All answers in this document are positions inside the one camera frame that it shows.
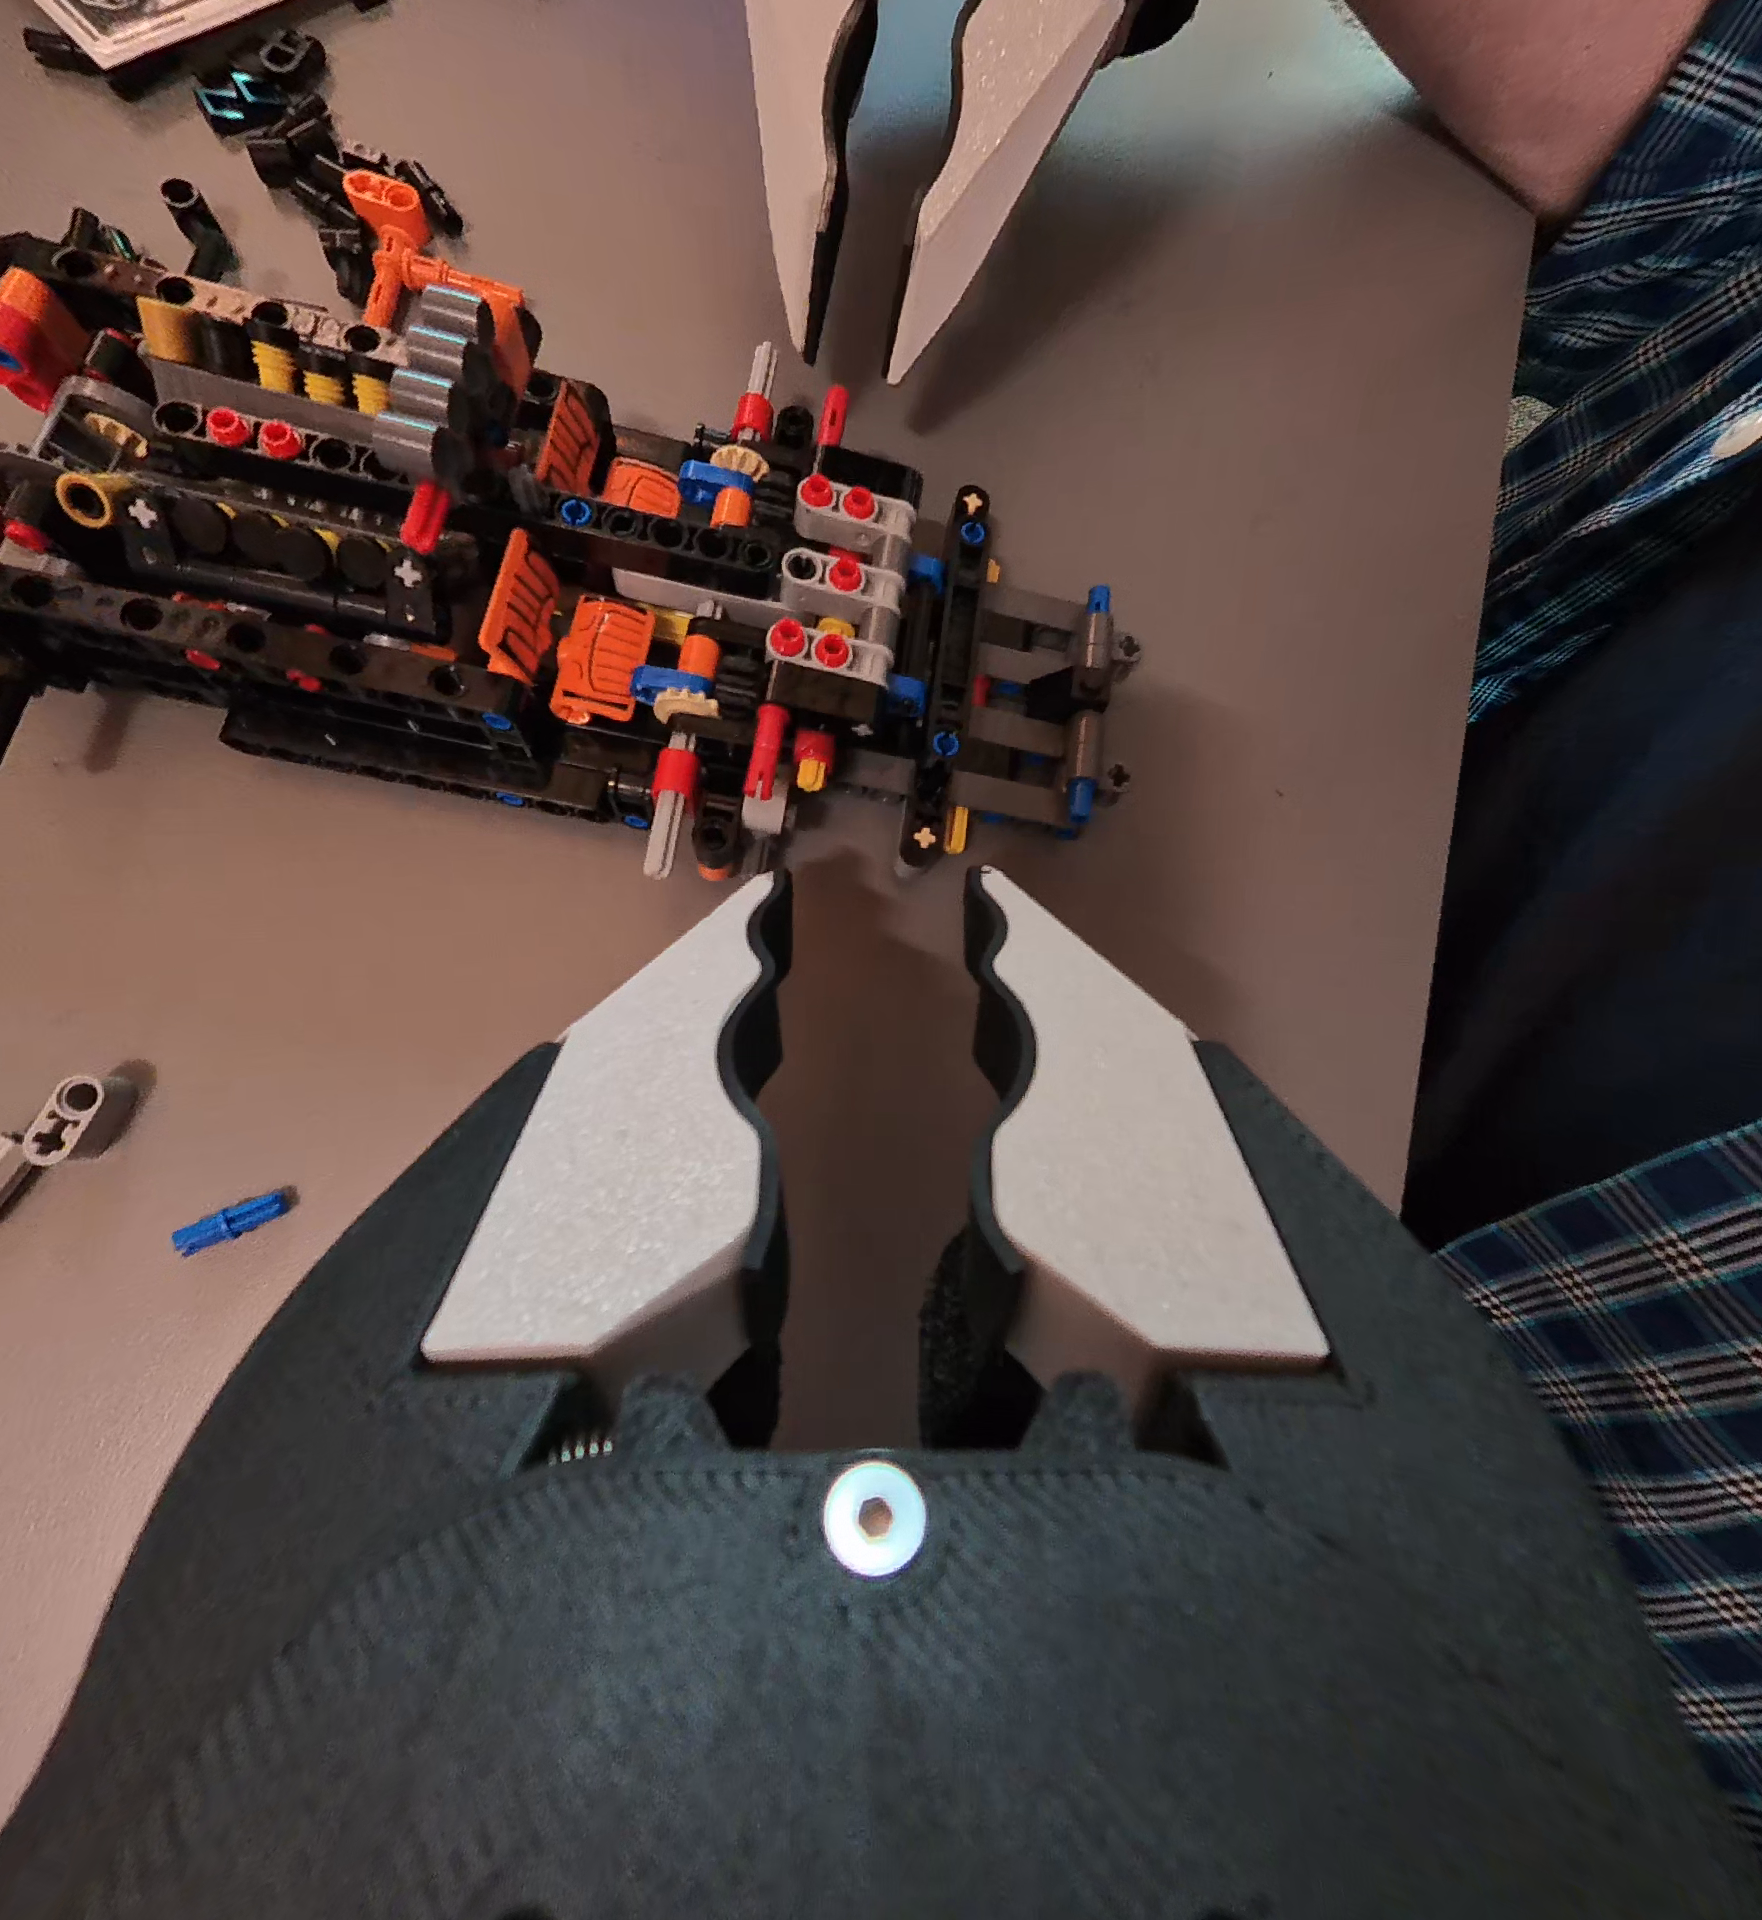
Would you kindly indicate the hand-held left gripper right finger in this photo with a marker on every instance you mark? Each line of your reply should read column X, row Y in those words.
column 1136, row 1171

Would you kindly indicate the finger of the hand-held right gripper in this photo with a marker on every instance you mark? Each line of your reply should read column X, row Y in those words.
column 789, row 151
column 1008, row 119

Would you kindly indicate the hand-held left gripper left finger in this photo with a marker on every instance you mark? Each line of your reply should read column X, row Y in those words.
column 625, row 1140

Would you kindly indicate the black and orange lego model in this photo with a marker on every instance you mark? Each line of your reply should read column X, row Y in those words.
column 371, row 631

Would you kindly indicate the person's right forearm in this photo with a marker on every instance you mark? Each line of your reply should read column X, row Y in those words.
column 1511, row 89

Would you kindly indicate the blue lego pin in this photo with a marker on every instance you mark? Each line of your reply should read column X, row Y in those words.
column 228, row 1220

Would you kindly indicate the orange lego axle pin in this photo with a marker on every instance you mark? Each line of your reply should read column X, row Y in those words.
column 403, row 284

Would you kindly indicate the orange lego connector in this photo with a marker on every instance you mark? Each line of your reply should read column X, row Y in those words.
column 380, row 206

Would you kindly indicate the pile of black lego pins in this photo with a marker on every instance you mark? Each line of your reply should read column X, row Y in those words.
column 296, row 151

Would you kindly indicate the grey lego axle connector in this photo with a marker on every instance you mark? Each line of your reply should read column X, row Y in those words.
column 64, row 1122

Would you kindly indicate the dark blue pants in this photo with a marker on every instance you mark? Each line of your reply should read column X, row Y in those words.
column 1602, row 900

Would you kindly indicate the person in plaid shirt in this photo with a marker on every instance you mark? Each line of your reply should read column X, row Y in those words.
column 1693, row 377

